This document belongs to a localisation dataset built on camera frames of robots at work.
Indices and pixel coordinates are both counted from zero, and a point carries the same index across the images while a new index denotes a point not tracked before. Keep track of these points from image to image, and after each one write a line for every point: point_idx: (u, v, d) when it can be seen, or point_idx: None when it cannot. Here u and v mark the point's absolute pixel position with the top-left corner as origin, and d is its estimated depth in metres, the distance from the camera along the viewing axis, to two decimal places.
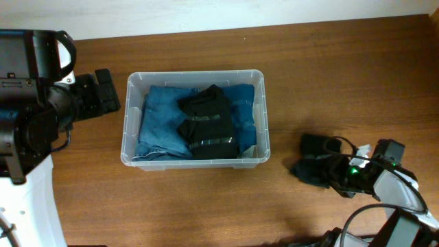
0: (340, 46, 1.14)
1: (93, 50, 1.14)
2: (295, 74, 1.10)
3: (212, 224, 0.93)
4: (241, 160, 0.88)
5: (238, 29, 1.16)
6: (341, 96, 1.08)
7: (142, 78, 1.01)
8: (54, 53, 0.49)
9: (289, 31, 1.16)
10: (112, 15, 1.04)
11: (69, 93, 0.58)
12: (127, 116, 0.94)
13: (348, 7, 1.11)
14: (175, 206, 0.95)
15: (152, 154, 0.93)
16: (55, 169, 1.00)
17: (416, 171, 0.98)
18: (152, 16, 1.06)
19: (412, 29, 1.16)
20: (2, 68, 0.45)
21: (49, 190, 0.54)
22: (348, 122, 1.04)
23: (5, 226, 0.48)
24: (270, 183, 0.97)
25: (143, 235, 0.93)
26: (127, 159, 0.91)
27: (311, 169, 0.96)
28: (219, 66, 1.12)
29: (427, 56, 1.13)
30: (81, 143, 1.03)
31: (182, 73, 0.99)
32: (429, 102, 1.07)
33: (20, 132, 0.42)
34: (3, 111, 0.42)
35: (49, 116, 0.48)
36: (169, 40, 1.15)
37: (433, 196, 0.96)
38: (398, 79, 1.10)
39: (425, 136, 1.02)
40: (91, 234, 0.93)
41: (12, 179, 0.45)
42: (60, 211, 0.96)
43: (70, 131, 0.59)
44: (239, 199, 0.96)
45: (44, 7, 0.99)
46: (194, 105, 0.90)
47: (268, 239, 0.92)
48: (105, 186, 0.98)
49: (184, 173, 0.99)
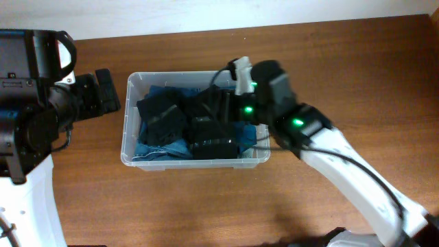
0: (339, 45, 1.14)
1: (92, 50, 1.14)
2: (295, 73, 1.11)
3: (212, 224, 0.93)
4: (241, 160, 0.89)
5: (238, 29, 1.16)
6: (340, 96, 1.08)
7: (142, 78, 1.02)
8: (54, 53, 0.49)
9: (290, 31, 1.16)
10: (112, 15, 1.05)
11: (70, 93, 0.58)
12: (127, 116, 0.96)
13: (347, 7, 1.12)
14: (175, 206, 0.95)
15: (152, 154, 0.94)
16: (55, 169, 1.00)
17: (416, 170, 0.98)
18: (153, 16, 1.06)
19: (411, 30, 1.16)
20: (3, 68, 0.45)
21: (49, 190, 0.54)
22: (348, 122, 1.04)
23: (5, 227, 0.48)
24: (270, 183, 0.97)
25: (143, 235, 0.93)
26: (127, 159, 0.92)
27: (182, 117, 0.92)
28: (219, 66, 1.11)
29: (428, 55, 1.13)
30: (80, 143, 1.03)
31: (182, 73, 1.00)
32: (430, 101, 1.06)
33: (20, 131, 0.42)
34: (4, 112, 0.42)
35: (49, 116, 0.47)
36: (169, 40, 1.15)
37: (435, 196, 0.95)
38: (398, 78, 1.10)
39: (426, 136, 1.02)
40: (91, 234, 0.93)
41: (12, 179, 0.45)
42: (60, 211, 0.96)
43: (70, 131, 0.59)
44: (239, 200, 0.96)
45: (44, 7, 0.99)
46: (189, 111, 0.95)
47: (268, 239, 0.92)
48: (105, 186, 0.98)
49: (184, 173, 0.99)
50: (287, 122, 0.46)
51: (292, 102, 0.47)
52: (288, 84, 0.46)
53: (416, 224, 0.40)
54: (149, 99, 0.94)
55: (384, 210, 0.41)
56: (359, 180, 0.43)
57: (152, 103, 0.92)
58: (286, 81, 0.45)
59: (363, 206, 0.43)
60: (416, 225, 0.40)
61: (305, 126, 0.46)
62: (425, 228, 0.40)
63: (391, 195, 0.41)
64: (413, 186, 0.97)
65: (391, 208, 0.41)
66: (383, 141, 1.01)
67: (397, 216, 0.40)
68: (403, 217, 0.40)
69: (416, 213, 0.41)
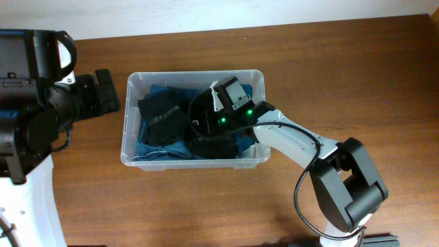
0: (339, 45, 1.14)
1: (92, 50, 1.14)
2: (295, 73, 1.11)
3: (212, 224, 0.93)
4: (241, 160, 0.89)
5: (238, 29, 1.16)
6: (340, 96, 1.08)
7: (142, 78, 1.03)
8: (54, 53, 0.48)
9: (289, 31, 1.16)
10: (112, 15, 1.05)
11: (70, 93, 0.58)
12: (127, 116, 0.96)
13: (347, 7, 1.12)
14: (176, 206, 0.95)
15: (153, 154, 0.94)
16: (55, 169, 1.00)
17: (416, 171, 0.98)
18: (153, 16, 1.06)
19: (411, 29, 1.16)
20: (3, 68, 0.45)
21: (49, 189, 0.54)
22: (347, 122, 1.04)
23: (5, 227, 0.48)
24: (270, 183, 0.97)
25: (143, 235, 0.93)
26: (127, 159, 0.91)
27: (184, 117, 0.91)
28: (219, 66, 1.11)
29: (428, 55, 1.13)
30: (80, 143, 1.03)
31: (182, 73, 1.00)
32: (429, 101, 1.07)
33: (20, 132, 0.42)
34: (4, 112, 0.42)
35: (49, 116, 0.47)
36: (169, 40, 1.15)
37: (435, 196, 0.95)
38: (398, 78, 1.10)
39: (426, 136, 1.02)
40: (91, 234, 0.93)
41: (12, 179, 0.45)
42: (60, 211, 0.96)
43: (70, 131, 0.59)
44: (239, 200, 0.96)
45: (44, 7, 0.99)
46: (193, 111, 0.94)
47: (268, 239, 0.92)
48: (105, 186, 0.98)
49: (184, 173, 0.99)
50: (244, 114, 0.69)
51: (247, 103, 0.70)
52: (239, 89, 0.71)
53: (330, 151, 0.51)
54: (150, 99, 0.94)
55: (306, 150, 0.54)
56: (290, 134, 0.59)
57: (153, 105, 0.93)
58: (236, 88, 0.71)
59: (292, 151, 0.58)
60: (329, 152, 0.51)
61: (254, 113, 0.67)
62: (337, 154, 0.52)
63: (311, 137, 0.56)
64: (413, 186, 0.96)
65: (311, 145, 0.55)
66: (382, 141, 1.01)
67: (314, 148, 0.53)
68: (316, 148, 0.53)
69: (330, 145, 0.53)
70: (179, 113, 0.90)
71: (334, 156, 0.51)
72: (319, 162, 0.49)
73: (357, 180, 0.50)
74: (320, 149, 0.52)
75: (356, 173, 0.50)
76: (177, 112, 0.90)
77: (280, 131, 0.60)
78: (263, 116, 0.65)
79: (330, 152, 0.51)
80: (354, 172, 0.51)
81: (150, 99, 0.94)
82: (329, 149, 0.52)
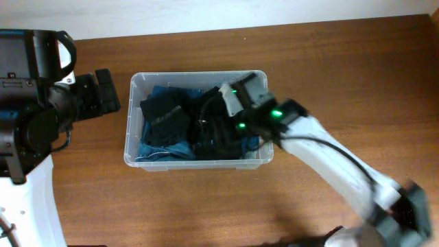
0: (339, 45, 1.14)
1: (92, 50, 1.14)
2: (295, 73, 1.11)
3: (212, 224, 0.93)
4: (243, 161, 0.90)
5: (238, 29, 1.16)
6: (340, 96, 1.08)
7: (145, 78, 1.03)
8: (54, 53, 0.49)
9: (289, 31, 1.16)
10: (112, 15, 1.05)
11: (69, 92, 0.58)
12: (129, 116, 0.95)
13: (347, 7, 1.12)
14: (175, 206, 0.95)
15: (156, 154, 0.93)
16: (55, 169, 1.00)
17: (416, 171, 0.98)
18: (153, 16, 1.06)
19: (411, 29, 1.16)
20: (3, 68, 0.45)
21: (49, 189, 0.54)
22: (347, 121, 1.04)
23: (5, 227, 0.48)
24: (270, 183, 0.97)
25: (143, 236, 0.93)
26: (131, 160, 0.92)
27: (186, 118, 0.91)
28: (219, 66, 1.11)
29: (428, 55, 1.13)
30: (80, 143, 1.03)
31: (184, 73, 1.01)
32: (429, 101, 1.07)
33: (20, 132, 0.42)
34: (4, 112, 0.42)
35: (49, 116, 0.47)
36: (169, 40, 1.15)
37: (434, 196, 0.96)
38: (399, 78, 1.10)
39: (426, 136, 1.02)
40: (92, 234, 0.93)
41: (12, 180, 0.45)
42: (60, 211, 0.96)
43: (70, 131, 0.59)
44: (239, 200, 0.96)
45: (44, 7, 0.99)
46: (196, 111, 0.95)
47: (268, 239, 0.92)
48: (105, 186, 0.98)
49: (184, 173, 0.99)
50: (267, 114, 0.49)
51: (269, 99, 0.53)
52: (260, 88, 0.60)
53: (388, 196, 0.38)
54: (153, 99, 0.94)
55: (359, 191, 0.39)
56: (333, 158, 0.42)
57: (153, 106, 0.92)
58: (259, 86, 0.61)
59: (339, 183, 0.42)
60: (387, 197, 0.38)
61: (282, 115, 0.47)
62: (397, 200, 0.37)
63: (364, 170, 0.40)
64: None
65: (363, 182, 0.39)
66: (383, 141, 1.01)
67: (368, 192, 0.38)
68: (374, 191, 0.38)
69: (387, 186, 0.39)
70: (182, 114, 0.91)
71: (393, 204, 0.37)
72: (381, 213, 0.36)
73: (406, 221, 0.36)
74: (377, 193, 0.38)
75: (407, 219, 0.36)
76: (180, 114, 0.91)
77: (324, 152, 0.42)
78: (295, 124, 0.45)
79: (389, 199, 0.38)
80: (406, 217, 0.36)
81: (152, 99, 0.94)
82: (385, 193, 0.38)
